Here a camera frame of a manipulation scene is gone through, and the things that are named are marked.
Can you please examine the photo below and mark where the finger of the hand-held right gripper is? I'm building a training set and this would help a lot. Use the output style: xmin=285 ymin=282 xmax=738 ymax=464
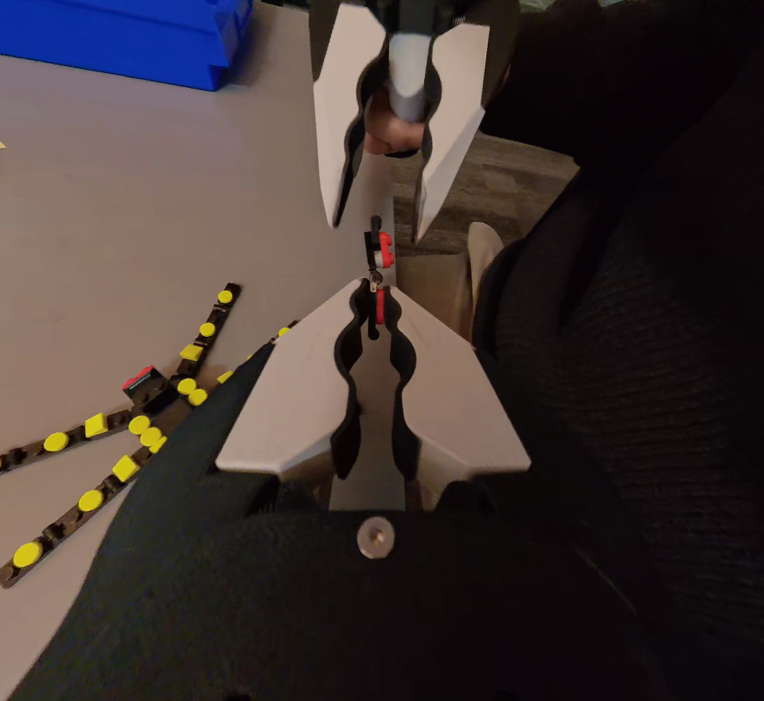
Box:
xmin=313 ymin=4 xmax=390 ymax=229
xmin=412 ymin=26 xmax=491 ymax=243

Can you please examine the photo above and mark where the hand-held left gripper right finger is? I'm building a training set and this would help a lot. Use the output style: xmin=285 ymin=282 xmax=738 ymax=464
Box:
xmin=385 ymin=286 xmax=531 ymax=508

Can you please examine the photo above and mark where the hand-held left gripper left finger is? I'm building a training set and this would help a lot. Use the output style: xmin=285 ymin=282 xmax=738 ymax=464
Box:
xmin=216 ymin=279 xmax=370 ymax=508

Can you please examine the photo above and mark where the black red lego leg assembly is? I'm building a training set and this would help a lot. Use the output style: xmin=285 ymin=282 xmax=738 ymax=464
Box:
xmin=363 ymin=215 xmax=396 ymax=341

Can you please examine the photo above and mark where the person's right forearm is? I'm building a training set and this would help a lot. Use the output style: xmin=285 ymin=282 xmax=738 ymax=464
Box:
xmin=480 ymin=0 xmax=764 ymax=176

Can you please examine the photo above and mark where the black yellow lego spider model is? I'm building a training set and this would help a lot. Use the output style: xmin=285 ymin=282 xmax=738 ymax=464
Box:
xmin=0 ymin=282 xmax=299 ymax=590

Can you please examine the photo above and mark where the person's right hand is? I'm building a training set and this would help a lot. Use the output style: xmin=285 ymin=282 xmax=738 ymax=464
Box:
xmin=364 ymin=93 xmax=431 ymax=156

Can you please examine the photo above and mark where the blue plastic storage bin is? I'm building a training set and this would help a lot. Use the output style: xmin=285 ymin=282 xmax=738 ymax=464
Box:
xmin=0 ymin=0 xmax=260 ymax=93

